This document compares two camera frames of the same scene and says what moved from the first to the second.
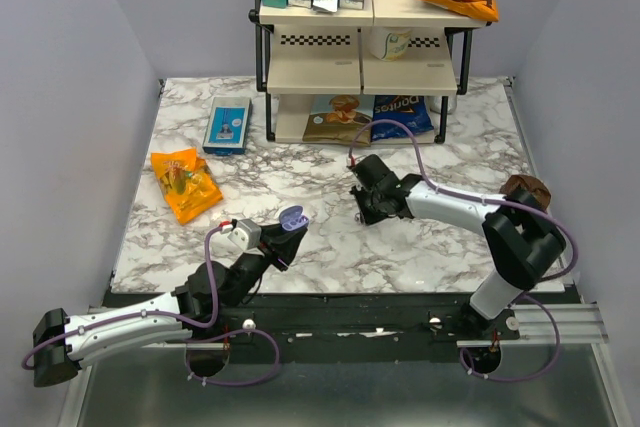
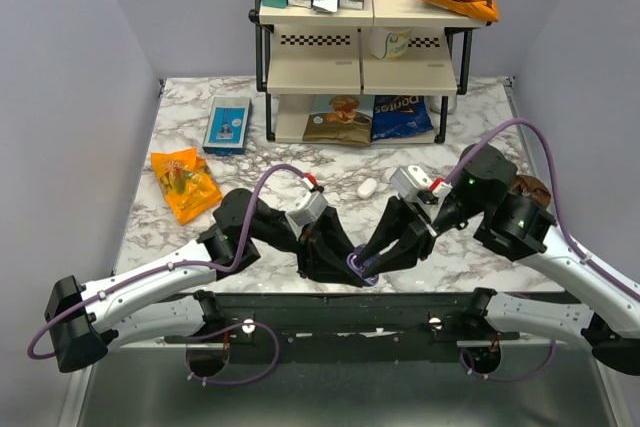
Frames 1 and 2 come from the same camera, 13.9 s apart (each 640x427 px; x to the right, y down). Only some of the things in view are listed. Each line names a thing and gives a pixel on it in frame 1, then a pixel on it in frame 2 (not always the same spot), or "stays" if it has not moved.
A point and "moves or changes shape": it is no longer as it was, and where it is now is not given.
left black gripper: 287,249 → 317,264
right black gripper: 368,218 → 415,240
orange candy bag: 186,181 stays
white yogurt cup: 389,43 stays
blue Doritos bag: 410,110 stays
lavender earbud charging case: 292,217 moves or changes shape
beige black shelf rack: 360,76 stays
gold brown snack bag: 337,119 stays
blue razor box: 229,125 stays
